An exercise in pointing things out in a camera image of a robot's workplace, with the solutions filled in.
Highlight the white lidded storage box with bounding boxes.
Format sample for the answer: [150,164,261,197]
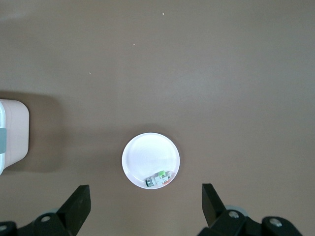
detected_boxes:
[0,99,31,176]

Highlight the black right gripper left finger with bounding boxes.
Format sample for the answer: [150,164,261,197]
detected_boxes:
[0,184,92,236]

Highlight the green push-button switch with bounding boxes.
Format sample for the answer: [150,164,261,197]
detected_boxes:
[144,171,173,189]

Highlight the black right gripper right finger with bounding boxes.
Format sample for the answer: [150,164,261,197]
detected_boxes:
[198,183,303,236]

